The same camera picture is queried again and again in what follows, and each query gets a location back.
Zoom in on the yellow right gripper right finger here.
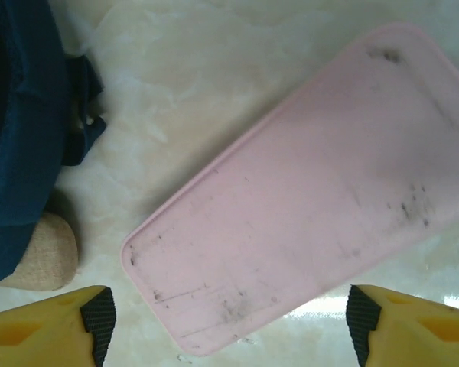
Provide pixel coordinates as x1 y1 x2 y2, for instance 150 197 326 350
346 283 459 367

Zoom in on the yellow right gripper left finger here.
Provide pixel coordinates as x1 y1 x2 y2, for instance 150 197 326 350
0 284 118 367

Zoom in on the pink pencil case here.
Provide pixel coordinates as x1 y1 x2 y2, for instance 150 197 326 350
120 21 459 356

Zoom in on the navy blue student backpack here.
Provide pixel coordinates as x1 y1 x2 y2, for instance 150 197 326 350
0 0 108 290

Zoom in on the tan fabric pouch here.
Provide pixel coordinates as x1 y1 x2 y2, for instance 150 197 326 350
0 212 80 291

